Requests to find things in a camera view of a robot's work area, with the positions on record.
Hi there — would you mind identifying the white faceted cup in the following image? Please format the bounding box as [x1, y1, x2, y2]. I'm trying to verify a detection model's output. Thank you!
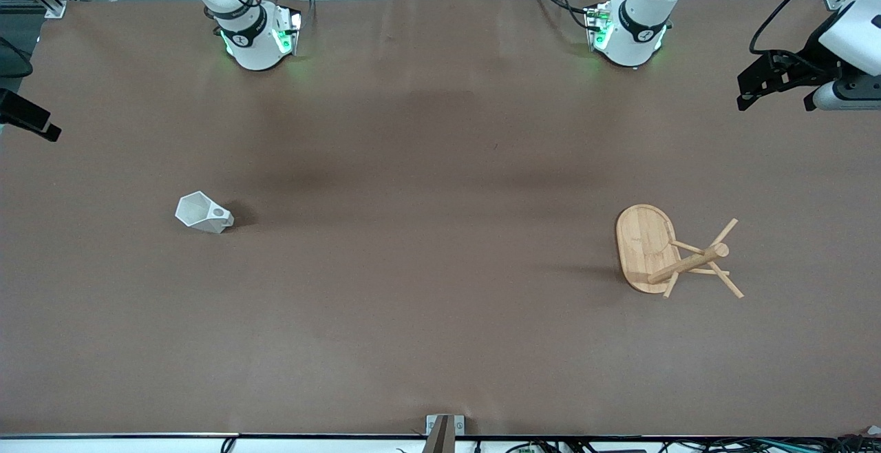
[175, 191, 235, 234]

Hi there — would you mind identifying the wooden cup rack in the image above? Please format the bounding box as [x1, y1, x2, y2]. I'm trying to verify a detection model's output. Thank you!
[615, 204, 745, 300]

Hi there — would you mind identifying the brown table mat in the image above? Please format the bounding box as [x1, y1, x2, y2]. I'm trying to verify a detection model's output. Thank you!
[0, 0, 881, 437]

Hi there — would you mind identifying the black left arm base cable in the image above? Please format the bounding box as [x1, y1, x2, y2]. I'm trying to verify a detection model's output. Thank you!
[530, 0, 594, 31]

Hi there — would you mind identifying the black cable bundle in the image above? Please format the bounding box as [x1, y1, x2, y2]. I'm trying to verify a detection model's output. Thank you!
[506, 437, 881, 453]

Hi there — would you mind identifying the grey metal table bracket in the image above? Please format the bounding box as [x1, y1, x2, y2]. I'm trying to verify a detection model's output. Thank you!
[421, 414, 466, 453]

